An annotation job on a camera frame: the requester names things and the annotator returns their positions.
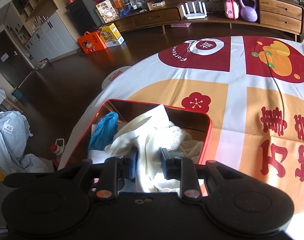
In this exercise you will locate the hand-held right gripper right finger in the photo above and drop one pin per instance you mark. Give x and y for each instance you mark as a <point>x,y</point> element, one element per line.
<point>164,160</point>

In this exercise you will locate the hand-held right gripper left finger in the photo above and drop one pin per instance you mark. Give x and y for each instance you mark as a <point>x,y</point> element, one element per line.
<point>134,160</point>

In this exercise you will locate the white knitted cloth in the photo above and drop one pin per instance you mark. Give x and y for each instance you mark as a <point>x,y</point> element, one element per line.
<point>187,142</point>

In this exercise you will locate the blue cloth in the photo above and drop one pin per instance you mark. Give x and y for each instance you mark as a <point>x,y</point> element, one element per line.
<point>104,130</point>

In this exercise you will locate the red tin box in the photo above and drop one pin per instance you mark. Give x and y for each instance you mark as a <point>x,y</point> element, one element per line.
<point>187,120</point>

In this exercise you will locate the red capped bottle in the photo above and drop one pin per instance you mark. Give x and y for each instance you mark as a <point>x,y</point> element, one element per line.
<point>57,147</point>

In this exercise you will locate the printed tablecloth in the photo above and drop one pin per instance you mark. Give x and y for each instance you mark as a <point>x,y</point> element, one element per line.
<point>242,100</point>

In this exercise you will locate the orange gift box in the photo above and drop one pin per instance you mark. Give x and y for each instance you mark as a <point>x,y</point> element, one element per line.
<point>92,43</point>

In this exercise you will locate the grey plastic bag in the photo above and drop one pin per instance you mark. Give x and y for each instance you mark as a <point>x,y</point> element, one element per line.
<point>9,140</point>

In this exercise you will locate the yellow gift box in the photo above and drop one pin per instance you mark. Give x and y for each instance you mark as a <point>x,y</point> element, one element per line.
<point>112,35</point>

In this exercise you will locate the teal bin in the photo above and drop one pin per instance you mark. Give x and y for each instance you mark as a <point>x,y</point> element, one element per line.
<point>17,93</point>

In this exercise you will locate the blue toy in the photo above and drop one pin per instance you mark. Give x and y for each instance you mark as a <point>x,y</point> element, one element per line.
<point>125,12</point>

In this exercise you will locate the white router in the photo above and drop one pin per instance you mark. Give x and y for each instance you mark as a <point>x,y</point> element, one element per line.
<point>194,15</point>

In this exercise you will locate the yellow brown cereal box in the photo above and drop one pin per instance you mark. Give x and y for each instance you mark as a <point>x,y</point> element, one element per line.
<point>107,12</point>

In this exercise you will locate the small white box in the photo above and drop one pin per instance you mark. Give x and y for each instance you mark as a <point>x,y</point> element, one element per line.
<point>156,5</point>

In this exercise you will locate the black mini fridge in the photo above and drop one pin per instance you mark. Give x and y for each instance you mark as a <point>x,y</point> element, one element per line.
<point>83,13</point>

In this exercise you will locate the dark wooden door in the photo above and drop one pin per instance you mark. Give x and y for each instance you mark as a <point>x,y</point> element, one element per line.
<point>9,60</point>

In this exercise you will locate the pink case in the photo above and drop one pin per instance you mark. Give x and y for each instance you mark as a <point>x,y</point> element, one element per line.
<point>231,10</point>

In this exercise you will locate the purple kettlebell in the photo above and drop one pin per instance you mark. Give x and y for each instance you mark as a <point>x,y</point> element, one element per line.
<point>248,12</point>

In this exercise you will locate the wooden TV cabinet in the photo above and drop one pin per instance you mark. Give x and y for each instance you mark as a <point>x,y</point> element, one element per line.
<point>279,7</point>

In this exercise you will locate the wooden wall shelf unit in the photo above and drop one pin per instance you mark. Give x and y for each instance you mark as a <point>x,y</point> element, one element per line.
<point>46,30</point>

